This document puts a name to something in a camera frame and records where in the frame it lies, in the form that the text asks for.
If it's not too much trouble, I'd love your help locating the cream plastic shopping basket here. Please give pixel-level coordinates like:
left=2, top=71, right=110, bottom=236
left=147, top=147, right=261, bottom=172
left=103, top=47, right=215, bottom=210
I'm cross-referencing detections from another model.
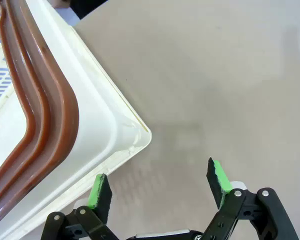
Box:
left=0, top=0, right=153, bottom=240

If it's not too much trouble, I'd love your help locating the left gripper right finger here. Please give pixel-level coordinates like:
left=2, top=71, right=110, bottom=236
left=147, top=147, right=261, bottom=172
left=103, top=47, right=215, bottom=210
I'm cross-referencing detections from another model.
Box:
left=202, top=156, right=300, bottom=240

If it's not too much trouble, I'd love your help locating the brown basket handle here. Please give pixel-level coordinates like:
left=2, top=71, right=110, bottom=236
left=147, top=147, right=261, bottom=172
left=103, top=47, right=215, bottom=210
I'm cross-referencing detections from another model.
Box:
left=0, top=0, right=80, bottom=221

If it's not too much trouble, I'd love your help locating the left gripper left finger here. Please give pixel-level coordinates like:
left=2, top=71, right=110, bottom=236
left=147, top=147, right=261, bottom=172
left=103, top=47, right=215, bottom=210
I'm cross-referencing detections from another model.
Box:
left=41, top=173, right=122, bottom=240

